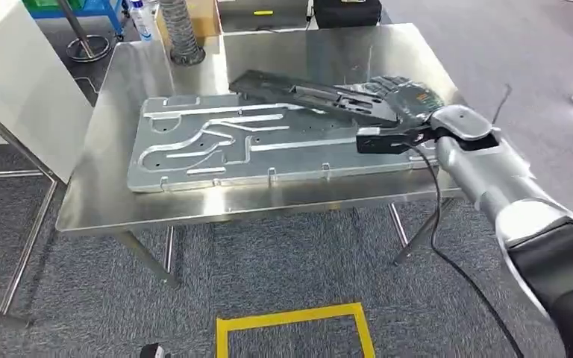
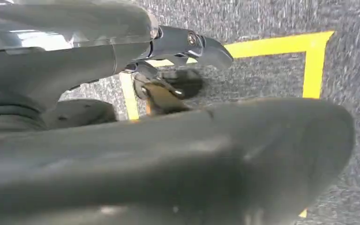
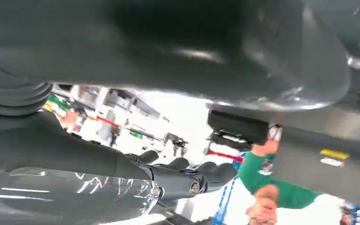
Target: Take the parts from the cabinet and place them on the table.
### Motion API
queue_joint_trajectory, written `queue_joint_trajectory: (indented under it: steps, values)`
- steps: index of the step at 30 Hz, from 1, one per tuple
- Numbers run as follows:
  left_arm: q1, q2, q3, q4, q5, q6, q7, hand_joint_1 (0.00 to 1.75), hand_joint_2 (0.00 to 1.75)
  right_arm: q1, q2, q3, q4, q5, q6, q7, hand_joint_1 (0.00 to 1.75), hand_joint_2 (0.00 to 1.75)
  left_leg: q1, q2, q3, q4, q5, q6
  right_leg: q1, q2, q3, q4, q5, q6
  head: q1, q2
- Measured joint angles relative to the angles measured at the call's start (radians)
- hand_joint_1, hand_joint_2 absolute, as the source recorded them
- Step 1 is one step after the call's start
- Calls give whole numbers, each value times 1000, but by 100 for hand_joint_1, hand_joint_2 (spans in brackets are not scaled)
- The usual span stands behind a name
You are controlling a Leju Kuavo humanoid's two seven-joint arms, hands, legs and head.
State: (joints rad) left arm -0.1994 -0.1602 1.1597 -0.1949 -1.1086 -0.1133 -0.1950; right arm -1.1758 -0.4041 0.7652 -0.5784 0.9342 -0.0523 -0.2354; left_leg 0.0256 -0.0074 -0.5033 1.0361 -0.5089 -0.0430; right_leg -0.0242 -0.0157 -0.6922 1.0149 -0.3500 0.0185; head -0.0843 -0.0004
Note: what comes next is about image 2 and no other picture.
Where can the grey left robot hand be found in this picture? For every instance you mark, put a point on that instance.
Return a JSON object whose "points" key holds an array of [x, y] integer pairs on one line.
{"points": [[167, 161]]}

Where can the yellow floor tape square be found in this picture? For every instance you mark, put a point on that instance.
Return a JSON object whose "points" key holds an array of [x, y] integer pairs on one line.
{"points": [[313, 74]]}

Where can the ribbed grey left arm sleeve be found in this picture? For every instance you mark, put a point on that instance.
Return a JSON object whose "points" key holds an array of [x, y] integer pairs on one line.
{"points": [[3, 113]]}

